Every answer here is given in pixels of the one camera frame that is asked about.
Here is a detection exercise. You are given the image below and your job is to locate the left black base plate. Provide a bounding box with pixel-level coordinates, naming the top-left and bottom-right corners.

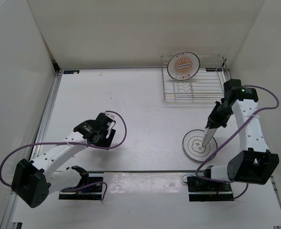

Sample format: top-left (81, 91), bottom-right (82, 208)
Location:
top-left (59, 177), bottom-right (104, 201)

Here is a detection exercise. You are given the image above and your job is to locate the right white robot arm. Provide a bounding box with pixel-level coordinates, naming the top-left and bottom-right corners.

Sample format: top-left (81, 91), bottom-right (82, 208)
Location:
top-left (202, 79), bottom-right (279, 191)

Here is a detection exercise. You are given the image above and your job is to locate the blue corner sticker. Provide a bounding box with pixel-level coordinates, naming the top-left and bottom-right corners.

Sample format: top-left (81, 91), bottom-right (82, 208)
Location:
top-left (63, 70), bottom-right (80, 74)

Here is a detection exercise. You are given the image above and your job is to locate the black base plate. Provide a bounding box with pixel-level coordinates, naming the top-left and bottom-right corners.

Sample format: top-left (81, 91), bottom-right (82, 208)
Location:
top-left (181, 174), bottom-right (234, 202)
top-left (59, 177), bottom-right (104, 201)

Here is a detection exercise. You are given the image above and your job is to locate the orange sunburst plate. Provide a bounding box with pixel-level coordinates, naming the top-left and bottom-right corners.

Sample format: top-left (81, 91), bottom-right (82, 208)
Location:
top-left (167, 52), bottom-right (201, 81)

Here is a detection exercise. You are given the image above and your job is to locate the clear wire dish rack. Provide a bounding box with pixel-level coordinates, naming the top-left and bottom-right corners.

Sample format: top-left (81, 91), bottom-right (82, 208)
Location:
top-left (161, 55), bottom-right (229, 107)

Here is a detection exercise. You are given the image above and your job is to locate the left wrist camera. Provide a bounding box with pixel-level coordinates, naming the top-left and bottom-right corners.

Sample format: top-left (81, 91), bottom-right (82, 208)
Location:
top-left (104, 112), bottom-right (116, 128)

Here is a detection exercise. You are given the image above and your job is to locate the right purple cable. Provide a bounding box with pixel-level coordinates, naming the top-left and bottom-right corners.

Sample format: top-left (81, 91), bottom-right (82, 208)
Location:
top-left (195, 85), bottom-right (281, 199)

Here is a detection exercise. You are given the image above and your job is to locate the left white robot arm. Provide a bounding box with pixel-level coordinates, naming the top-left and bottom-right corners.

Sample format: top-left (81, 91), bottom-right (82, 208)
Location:
top-left (11, 112), bottom-right (116, 208)

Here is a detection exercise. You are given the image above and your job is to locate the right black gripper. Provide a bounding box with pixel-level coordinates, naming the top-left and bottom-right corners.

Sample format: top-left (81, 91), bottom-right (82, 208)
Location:
top-left (205, 101), bottom-right (234, 130)

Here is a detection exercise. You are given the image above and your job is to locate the white flower plate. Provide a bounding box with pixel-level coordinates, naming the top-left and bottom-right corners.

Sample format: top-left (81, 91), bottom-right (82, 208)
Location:
top-left (182, 129), bottom-right (218, 162)

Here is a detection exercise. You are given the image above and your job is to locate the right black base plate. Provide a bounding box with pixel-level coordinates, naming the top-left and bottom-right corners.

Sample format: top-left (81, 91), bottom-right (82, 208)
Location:
top-left (181, 174), bottom-right (234, 202)

